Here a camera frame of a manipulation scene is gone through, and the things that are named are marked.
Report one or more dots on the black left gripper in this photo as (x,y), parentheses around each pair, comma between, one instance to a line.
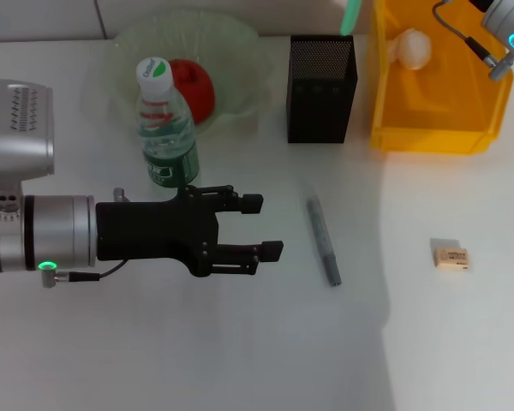
(154,231)

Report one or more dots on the grey pen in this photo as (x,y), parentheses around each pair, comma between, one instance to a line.
(323,240)

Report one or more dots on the clear bottle green label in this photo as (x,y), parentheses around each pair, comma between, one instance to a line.
(167,128)

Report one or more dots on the red orange fruit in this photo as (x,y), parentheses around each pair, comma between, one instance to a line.
(199,90)

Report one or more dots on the beige eraser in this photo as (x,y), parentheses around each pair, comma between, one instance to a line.
(452,259)

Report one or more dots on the white egg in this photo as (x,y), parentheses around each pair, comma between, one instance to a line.
(413,49)

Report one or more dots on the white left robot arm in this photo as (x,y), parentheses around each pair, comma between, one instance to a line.
(47,233)

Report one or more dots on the black mesh pen holder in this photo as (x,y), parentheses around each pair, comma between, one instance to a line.
(321,111)

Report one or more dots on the translucent green fruit plate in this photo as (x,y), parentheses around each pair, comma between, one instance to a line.
(235,64)

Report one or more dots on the yellow plastic bin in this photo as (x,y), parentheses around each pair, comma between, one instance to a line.
(437,111)

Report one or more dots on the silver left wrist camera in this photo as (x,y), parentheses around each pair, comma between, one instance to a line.
(19,128)

